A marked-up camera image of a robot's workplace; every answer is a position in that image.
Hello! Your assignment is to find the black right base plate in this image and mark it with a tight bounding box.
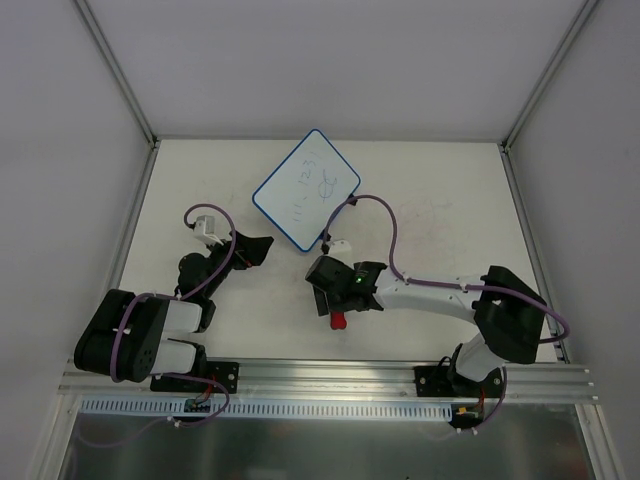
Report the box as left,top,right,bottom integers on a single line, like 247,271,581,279
413,365,504,399

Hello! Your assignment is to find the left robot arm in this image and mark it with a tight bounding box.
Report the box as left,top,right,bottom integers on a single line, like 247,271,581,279
73,233,274,390

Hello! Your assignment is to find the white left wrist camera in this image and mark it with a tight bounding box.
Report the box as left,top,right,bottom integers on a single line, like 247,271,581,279
193,215,224,247

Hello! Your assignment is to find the aluminium mounting rail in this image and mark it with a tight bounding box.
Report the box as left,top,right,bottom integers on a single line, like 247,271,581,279
57,355,599,404

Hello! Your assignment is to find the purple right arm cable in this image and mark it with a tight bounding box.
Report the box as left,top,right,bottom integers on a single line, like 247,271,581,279
322,194,572,344

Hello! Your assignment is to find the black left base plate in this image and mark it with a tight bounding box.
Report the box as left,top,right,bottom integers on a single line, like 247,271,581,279
150,359,239,394

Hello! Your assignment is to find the white slotted cable duct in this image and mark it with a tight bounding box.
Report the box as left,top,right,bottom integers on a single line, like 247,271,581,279
79,396,453,423

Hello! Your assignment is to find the blue framed whiteboard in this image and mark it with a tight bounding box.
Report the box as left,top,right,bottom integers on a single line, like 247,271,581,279
252,129,361,252

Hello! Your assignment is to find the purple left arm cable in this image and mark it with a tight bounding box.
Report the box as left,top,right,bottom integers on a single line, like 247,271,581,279
108,203,237,384

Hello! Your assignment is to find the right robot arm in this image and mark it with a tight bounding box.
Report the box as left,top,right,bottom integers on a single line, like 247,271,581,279
305,255,546,396

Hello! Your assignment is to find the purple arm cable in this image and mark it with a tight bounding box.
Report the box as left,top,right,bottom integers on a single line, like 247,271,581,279
322,194,572,344
108,203,237,384

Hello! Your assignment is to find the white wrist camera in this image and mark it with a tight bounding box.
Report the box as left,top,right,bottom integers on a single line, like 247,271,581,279
193,215,224,247
321,239,352,256

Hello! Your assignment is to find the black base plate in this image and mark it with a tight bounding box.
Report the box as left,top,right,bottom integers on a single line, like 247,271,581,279
413,365,504,399
150,359,239,394

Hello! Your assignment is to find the red bone-shaped eraser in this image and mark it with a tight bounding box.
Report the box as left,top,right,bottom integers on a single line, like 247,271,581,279
330,312,348,330

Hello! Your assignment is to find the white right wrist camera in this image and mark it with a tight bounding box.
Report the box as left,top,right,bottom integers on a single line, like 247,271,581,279
321,239,352,256

